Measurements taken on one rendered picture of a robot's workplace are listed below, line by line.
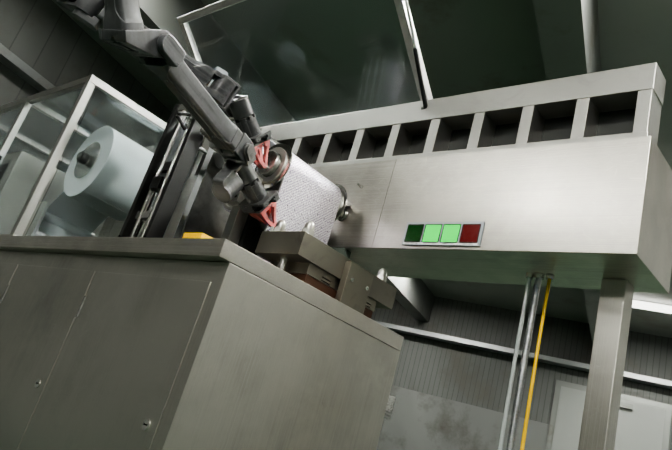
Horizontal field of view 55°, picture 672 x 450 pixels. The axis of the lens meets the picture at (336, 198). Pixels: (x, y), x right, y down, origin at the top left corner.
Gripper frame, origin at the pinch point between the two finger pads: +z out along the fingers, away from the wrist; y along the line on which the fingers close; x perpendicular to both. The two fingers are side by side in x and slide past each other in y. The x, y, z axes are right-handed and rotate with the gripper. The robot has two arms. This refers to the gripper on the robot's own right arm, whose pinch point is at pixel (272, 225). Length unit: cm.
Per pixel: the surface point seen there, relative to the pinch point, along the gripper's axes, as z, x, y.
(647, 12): 50, 245, 29
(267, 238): -2.2, -8.5, 7.1
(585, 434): 55, -5, 73
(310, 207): 4.4, 14.4, 0.2
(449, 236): 21.2, 23.3, 35.9
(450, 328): 524, 451, -377
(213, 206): 0.3, 10.4, -38.2
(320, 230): 12.1, 13.7, 0.3
